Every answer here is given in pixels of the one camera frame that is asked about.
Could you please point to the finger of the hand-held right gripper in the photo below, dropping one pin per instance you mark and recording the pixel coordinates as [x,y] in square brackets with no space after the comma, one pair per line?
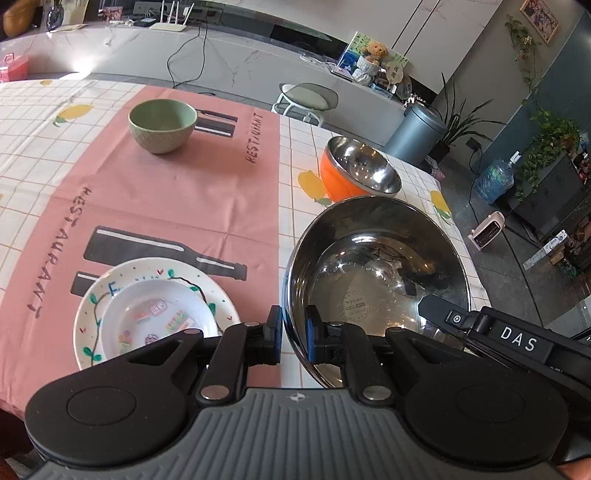
[443,311]

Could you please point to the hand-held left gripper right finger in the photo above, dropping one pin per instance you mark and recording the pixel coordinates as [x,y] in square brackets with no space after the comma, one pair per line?
[311,337]

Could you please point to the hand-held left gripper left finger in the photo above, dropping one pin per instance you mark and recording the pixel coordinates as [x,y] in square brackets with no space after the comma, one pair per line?
[275,334]

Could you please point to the blue steel bowl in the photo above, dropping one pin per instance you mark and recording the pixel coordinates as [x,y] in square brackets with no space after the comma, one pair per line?
[369,258]

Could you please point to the small white printed plate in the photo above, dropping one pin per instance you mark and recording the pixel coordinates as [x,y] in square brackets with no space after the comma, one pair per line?
[152,300]

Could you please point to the orange steel bowl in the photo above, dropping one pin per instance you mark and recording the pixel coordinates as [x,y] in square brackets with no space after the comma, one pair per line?
[337,180]

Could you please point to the white fruit-print plate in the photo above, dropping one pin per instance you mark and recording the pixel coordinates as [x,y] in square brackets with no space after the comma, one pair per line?
[91,307]

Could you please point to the green ceramic bowl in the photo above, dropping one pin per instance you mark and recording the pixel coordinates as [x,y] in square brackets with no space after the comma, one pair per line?
[161,138]

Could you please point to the pink space heater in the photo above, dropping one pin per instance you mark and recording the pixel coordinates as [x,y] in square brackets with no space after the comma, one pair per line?
[487,233]

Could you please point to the blue water bottle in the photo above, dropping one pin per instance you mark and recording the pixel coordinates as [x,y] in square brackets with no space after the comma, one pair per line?
[494,182]

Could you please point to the patterned cloth bag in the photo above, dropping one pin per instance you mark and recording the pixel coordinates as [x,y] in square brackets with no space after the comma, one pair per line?
[434,168]

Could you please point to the dark cabinet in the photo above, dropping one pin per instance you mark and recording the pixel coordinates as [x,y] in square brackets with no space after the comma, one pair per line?
[554,198]

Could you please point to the grey trash bin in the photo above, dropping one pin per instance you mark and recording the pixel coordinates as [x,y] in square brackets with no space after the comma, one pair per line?
[413,131]

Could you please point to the tall potted plant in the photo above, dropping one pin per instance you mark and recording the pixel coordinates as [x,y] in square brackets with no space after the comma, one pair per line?
[455,124]

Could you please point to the hanging vine plant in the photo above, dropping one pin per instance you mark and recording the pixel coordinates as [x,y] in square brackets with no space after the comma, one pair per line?
[551,134]

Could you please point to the white stool with green seat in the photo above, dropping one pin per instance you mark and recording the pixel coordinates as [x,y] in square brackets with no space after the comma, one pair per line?
[304,94]

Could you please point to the round paper fan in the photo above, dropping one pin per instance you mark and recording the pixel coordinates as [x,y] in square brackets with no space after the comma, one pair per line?
[398,74]

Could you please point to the flat white device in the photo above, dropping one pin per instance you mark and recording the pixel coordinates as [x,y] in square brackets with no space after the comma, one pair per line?
[341,73]

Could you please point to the brown teddy bear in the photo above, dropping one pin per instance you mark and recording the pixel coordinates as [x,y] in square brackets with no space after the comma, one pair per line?
[373,50]

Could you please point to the green and blue painting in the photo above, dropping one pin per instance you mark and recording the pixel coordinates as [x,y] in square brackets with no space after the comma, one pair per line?
[351,55]

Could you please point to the white marble television console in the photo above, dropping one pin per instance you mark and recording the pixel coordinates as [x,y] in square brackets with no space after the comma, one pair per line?
[115,50]

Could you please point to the white router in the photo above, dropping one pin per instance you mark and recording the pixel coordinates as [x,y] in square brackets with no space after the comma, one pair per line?
[167,25]

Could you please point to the black set-top box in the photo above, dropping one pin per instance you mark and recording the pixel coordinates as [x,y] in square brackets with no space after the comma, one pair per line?
[145,21]

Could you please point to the pink card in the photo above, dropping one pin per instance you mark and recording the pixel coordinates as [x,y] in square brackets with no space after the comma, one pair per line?
[112,14]

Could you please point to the pink storage box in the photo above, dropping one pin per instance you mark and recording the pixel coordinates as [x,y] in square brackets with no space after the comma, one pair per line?
[13,69]

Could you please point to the brown round vase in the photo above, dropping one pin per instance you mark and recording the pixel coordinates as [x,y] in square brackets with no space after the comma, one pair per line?
[16,16]

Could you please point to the wall socket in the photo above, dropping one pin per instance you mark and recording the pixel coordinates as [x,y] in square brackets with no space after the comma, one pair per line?
[473,144]

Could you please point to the framed wall picture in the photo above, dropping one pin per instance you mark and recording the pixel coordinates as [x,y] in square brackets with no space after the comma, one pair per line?
[540,18]

